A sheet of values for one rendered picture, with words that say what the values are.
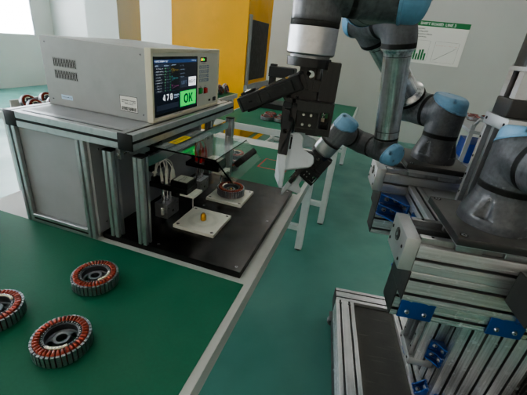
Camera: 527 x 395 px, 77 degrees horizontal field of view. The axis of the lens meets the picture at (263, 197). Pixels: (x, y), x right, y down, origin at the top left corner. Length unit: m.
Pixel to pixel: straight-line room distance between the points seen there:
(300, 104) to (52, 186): 0.89
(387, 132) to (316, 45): 0.62
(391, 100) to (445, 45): 5.24
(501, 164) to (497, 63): 5.64
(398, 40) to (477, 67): 5.38
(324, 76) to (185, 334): 0.62
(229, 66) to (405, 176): 3.76
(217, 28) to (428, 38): 3.31
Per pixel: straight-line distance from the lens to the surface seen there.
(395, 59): 1.06
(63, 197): 1.21
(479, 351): 1.41
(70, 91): 1.23
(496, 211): 0.87
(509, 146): 0.85
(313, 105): 0.54
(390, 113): 1.09
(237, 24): 4.74
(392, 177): 1.30
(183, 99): 1.18
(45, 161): 1.20
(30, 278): 1.07
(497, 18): 6.44
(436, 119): 1.31
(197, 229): 1.12
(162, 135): 1.04
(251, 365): 1.73
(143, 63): 1.04
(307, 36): 0.53
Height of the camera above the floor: 1.37
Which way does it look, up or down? 25 degrees down
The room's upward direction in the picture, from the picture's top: 6 degrees clockwise
